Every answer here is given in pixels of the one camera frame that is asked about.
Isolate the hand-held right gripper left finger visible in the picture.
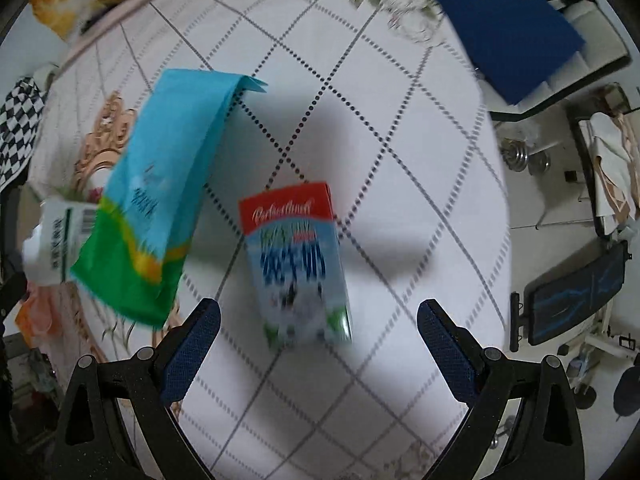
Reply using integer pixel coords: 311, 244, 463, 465
55, 297, 223, 480

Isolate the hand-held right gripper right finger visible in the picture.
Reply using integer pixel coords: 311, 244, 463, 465
416, 298, 586, 480

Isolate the small milk carton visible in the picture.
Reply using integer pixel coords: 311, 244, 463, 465
238, 181, 353, 351

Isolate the black and blue weight bench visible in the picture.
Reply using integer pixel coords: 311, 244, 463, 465
510, 240, 630, 353

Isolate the blue and green packet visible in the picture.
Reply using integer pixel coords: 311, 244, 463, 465
70, 68, 268, 331

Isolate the orange plastic bag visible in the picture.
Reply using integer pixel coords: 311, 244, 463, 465
15, 282, 56, 346

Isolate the green and white medicine box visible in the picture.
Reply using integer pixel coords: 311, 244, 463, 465
22, 197, 101, 286

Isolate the table with patterned cloth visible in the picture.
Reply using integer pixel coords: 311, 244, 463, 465
27, 0, 511, 480

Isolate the metal dumbbell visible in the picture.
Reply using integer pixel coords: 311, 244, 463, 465
500, 137, 551, 176

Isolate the beige cloth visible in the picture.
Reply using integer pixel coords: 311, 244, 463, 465
590, 110, 640, 221

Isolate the black and white checkered cloth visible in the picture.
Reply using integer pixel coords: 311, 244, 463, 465
0, 76, 48, 191

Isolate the blue cushion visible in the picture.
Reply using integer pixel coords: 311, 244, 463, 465
407, 0, 587, 106

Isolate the yellow snack bag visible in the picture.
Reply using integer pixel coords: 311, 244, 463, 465
30, 0, 116, 41

